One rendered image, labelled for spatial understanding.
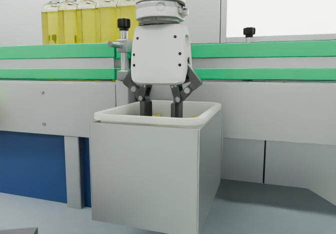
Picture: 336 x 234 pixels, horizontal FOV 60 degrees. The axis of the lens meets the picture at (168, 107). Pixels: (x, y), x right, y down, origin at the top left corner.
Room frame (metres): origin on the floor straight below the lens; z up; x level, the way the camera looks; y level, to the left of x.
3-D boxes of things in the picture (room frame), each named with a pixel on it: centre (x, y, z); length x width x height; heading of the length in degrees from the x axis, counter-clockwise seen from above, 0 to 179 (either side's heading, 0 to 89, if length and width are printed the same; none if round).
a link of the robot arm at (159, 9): (0.51, 0.01, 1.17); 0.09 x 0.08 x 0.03; 70
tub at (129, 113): (0.51, 0.00, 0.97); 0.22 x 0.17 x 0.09; 162
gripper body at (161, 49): (0.51, 0.01, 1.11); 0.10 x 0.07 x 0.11; 70
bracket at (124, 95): (0.66, 0.08, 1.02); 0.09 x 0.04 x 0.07; 162
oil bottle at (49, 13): (0.85, 0.32, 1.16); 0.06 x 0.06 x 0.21; 72
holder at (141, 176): (0.53, 0.00, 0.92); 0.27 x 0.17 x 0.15; 162
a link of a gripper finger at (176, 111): (0.50, -0.02, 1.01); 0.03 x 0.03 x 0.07; 70
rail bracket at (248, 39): (0.76, -0.21, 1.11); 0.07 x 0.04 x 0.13; 162
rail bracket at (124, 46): (0.64, 0.08, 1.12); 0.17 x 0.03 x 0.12; 162
